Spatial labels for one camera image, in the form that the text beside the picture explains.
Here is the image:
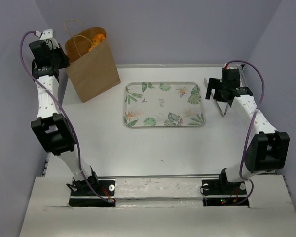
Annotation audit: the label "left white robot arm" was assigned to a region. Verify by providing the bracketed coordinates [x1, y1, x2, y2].
[29, 38, 100, 195]

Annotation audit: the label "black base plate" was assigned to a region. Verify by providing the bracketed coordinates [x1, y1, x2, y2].
[66, 179, 116, 208]
[199, 179, 249, 207]

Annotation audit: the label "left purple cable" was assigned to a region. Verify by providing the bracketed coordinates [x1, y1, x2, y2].
[20, 31, 114, 204]

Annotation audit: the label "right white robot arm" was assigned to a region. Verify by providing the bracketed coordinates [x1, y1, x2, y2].
[204, 68, 290, 194]

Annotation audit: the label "metal kitchen tongs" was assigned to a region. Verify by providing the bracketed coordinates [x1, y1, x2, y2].
[210, 92, 229, 118]

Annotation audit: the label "floral leaf print tray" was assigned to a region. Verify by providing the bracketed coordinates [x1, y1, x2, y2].
[123, 82, 205, 128]

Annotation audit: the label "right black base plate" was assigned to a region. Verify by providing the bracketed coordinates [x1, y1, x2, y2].
[199, 179, 249, 207]

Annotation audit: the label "brown paper bag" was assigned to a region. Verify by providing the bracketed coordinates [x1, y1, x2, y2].
[64, 19, 120, 103]

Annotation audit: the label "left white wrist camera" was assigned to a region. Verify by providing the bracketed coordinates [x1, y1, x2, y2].
[34, 29, 53, 40]

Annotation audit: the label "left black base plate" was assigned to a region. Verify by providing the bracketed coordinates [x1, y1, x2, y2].
[66, 179, 116, 208]

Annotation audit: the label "aluminium front rail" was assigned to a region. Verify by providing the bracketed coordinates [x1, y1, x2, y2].
[40, 174, 219, 186]

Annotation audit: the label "long seeded fake baguette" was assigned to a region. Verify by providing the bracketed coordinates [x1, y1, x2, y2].
[88, 33, 106, 52]

